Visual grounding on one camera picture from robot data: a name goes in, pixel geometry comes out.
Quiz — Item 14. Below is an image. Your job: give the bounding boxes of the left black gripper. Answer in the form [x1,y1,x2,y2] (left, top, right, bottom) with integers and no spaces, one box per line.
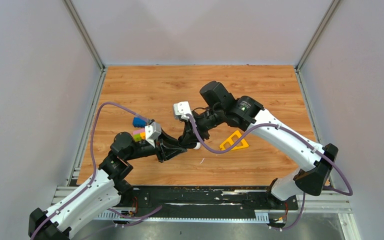
[125,126,188,163]

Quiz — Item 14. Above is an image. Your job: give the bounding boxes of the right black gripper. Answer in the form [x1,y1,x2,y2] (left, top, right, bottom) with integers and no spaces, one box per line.
[181,105,224,145]

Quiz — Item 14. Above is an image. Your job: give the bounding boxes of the white earbud charging case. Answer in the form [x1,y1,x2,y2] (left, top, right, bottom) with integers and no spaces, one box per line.
[193,142,201,150]

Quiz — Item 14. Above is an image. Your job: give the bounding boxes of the black earbud charging case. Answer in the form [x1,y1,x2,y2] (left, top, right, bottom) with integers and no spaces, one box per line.
[178,138,197,149]

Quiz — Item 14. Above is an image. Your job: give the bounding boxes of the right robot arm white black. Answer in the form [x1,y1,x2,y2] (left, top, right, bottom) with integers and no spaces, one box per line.
[173,81,339,209]

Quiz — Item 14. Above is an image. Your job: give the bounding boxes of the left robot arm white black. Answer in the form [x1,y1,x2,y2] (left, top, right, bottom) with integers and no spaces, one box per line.
[28,132,187,240]

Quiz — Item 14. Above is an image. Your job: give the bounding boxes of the pink green orange brick stack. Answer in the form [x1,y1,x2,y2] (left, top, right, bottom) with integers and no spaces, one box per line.
[132,128,146,142]

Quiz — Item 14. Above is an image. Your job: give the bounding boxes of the blue toy brick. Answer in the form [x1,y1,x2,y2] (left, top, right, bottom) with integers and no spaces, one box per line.
[132,117,148,128]

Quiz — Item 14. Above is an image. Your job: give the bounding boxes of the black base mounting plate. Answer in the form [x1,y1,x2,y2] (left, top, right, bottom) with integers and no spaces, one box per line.
[114,185,299,220]

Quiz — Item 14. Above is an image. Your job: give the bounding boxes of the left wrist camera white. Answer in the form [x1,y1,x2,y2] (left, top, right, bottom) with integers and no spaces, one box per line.
[144,121,162,148]

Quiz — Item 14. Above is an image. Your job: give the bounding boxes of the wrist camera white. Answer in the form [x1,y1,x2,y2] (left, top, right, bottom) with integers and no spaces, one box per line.
[144,121,162,148]
[172,101,192,121]

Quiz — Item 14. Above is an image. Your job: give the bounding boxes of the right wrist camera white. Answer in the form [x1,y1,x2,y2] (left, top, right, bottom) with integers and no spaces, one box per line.
[172,101,192,121]

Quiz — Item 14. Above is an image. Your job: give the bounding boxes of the yellow triangular toy frame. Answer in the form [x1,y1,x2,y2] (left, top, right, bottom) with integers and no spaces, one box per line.
[219,130,250,151]

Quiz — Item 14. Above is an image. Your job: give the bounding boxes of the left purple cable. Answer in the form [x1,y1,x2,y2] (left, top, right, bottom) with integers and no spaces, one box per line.
[29,101,163,240]

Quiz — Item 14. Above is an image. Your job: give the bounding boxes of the white slotted cable duct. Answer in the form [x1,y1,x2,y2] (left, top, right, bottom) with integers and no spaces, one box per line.
[61,208,270,224]

